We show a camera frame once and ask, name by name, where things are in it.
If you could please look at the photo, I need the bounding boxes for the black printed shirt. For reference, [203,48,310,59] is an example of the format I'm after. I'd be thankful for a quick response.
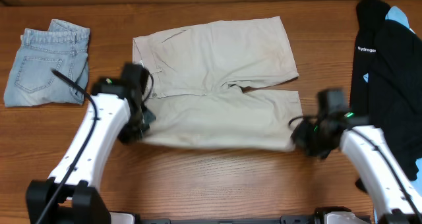
[350,0,421,181]

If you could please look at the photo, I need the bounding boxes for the folded light blue jeans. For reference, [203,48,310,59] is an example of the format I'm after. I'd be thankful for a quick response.
[3,19,90,107]

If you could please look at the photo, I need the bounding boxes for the beige cotton shorts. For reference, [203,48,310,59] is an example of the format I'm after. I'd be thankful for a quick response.
[133,16,302,152]

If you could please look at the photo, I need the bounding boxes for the light blue shirt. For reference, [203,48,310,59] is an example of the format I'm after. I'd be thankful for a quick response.
[362,7,421,192]

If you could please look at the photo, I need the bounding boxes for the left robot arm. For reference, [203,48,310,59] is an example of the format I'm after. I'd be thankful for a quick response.
[26,63,156,224]

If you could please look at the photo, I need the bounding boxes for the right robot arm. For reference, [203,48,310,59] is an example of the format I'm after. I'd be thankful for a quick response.
[291,89,421,223]

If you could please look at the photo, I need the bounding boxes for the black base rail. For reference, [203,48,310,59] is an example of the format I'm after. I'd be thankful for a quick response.
[135,215,315,224]

